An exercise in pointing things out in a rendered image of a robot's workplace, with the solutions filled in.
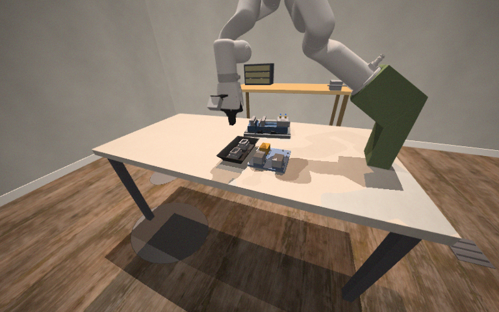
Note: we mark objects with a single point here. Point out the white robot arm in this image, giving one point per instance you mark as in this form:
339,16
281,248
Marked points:
317,17

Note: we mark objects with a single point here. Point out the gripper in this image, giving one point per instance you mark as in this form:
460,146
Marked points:
232,104

